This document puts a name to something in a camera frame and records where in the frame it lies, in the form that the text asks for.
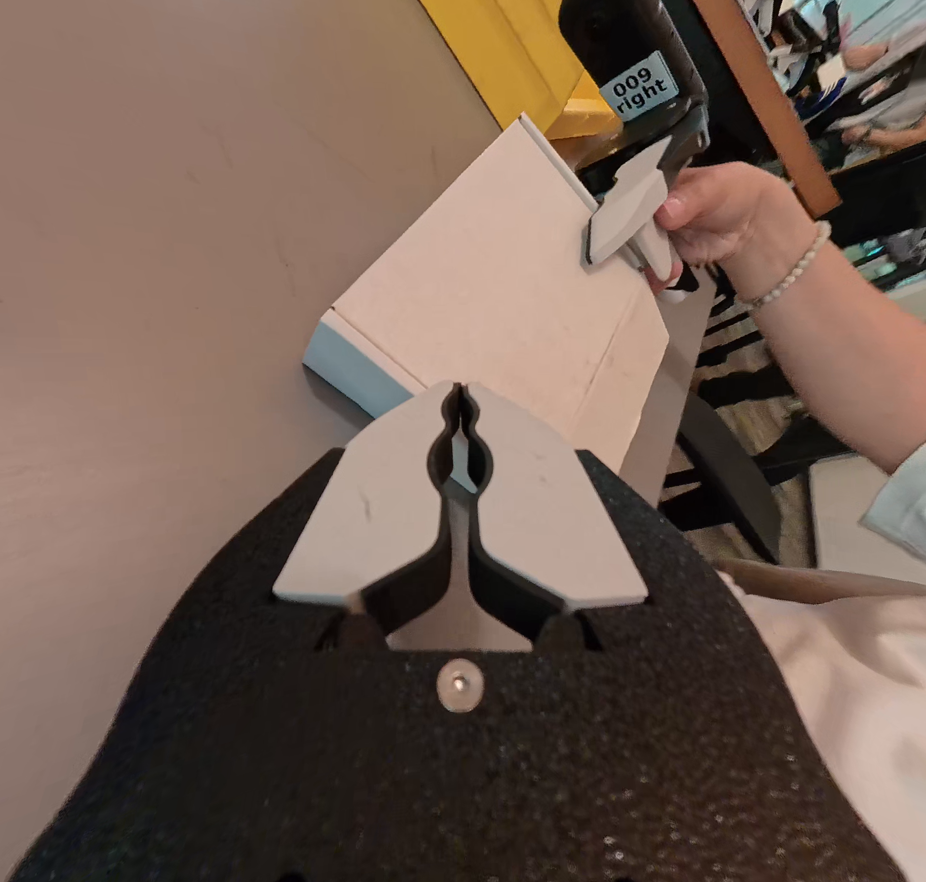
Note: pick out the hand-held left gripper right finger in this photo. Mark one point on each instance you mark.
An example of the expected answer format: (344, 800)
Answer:
(557, 527)

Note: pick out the person's right hand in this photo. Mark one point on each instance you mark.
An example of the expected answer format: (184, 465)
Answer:
(731, 216)

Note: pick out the white cardboard box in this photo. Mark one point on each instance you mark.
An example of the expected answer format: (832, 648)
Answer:
(506, 303)

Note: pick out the yellow plastic bin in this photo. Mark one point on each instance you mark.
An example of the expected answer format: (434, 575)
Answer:
(492, 35)

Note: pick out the person's white shirt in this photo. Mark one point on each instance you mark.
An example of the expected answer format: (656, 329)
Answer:
(832, 679)

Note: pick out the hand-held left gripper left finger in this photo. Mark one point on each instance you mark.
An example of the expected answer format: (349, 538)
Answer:
(362, 520)

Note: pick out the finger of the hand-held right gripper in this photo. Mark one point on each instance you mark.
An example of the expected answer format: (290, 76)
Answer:
(626, 209)

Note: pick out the long wood-edged desk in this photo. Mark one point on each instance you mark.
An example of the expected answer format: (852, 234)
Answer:
(752, 78)

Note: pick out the person's right forearm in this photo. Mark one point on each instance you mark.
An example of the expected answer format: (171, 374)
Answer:
(846, 346)

